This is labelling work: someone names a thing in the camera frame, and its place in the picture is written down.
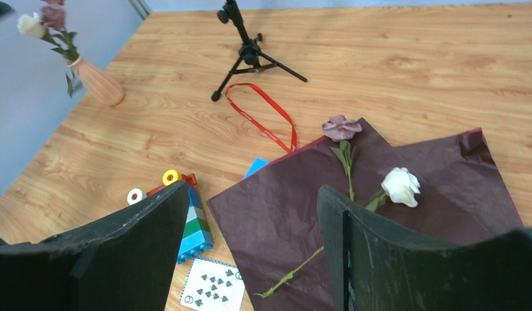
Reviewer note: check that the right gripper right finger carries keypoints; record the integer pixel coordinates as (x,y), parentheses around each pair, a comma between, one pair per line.
(377,264)

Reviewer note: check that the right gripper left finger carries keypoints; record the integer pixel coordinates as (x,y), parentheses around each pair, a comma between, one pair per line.
(123,261)

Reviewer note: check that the white artificial rose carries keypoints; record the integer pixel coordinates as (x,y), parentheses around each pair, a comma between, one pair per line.
(400,186)

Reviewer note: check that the purple artificial flower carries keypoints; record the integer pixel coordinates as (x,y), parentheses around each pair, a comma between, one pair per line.
(341,130)

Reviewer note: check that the red ribbon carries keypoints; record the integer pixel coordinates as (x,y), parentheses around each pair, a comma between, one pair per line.
(256,106)

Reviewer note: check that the cream artificial rose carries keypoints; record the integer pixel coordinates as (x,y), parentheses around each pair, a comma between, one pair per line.
(33,26)

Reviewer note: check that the mauve artificial rose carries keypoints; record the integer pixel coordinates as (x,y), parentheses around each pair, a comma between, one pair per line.
(54,17)

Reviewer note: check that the dark pink artificial flower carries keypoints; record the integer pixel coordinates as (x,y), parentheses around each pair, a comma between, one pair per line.
(55,2)

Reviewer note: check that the pink ribbed vase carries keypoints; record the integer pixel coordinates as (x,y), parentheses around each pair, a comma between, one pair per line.
(98,82)

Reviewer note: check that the multicolour toy brick car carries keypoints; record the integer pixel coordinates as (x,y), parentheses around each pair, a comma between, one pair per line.
(197,235)

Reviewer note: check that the nine of spades card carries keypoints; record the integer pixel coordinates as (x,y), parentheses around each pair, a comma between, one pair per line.
(212,285)

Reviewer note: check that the blue sloped toy block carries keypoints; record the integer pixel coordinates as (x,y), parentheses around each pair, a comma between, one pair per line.
(255,167)

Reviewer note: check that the black tripod stand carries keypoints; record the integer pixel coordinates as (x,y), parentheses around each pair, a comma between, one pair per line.
(250,59)

